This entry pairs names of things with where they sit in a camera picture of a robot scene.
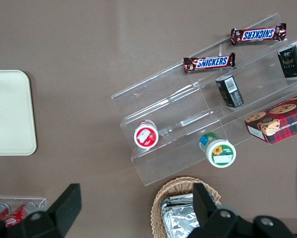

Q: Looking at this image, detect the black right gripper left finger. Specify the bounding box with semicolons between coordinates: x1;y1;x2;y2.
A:
20;183;82;238

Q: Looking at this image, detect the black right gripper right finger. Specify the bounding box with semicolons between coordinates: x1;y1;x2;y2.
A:
190;182;240;238

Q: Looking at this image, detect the foil wrapped sandwich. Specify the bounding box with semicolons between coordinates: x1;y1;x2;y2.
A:
160;193;195;211
162;206;201;238

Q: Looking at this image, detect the woven wicker basket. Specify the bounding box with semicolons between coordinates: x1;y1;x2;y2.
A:
150;176;222;238

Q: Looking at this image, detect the cream plastic tray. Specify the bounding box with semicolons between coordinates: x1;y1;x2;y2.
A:
0;69;38;157

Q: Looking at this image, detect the clear acrylic can holder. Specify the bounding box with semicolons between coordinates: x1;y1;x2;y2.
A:
0;196;48;224

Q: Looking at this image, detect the green sunflower lid yogurt cup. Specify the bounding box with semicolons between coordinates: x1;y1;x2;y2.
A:
199;132;237;168

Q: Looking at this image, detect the red lid yogurt cup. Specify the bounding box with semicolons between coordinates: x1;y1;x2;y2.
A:
133;119;160;149

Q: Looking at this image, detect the clear acrylic stepped display stand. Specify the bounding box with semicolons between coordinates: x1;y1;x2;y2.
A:
111;12;297;187

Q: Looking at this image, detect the red tartan cookie box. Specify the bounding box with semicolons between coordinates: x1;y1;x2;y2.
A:
244;90;297;144

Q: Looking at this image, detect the black carton with barcode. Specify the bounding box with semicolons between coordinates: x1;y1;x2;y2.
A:
215;74;244;109

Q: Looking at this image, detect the Snickers chocolate bar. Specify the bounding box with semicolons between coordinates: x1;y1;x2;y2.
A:
183;52;237;74
231;23;287;47

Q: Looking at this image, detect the black carton with gold print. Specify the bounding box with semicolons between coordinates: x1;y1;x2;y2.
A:
277;41;297;79

